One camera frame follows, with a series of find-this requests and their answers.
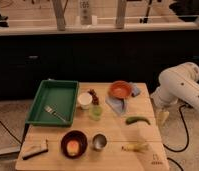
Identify dark red grapes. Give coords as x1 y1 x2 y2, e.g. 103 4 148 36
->
88 89 99 105

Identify silver metal cup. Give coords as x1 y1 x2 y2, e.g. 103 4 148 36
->
92 134 107 151

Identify green plastic tray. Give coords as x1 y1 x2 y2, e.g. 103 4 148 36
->
26 80 79 127

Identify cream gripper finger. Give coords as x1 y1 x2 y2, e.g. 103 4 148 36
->
157 110 169 126

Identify black cable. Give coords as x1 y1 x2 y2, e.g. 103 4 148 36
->
162 103 192 154
0 114 22 145

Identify white paper cup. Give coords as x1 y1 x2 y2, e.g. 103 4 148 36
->
77 93 92 110

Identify silver fork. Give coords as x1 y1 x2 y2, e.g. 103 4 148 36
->
44 106 67 123

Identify small wooden block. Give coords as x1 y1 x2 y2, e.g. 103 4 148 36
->
32 140 48 151

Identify orange bowl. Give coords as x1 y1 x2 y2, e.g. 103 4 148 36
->
108 80 132 99

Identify orange peach fruit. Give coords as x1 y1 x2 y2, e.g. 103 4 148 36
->
67 140 79 156

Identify dark bowl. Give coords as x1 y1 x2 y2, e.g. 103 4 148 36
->
61 130 88 159

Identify green plastic cup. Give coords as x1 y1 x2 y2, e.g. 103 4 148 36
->
90 105 102 121

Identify blue cloth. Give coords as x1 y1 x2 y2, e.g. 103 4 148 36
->
105 82 141 115

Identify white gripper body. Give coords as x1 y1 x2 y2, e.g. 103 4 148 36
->
150 95 168 110

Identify green pepper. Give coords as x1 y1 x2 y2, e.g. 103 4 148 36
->
125 116 151 125

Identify yellow banana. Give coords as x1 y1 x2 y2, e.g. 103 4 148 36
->
122 142 148 152

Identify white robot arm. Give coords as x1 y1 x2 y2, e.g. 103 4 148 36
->
150 62 199 126

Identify black cable left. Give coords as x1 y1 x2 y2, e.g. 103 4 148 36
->
0 114 22 145

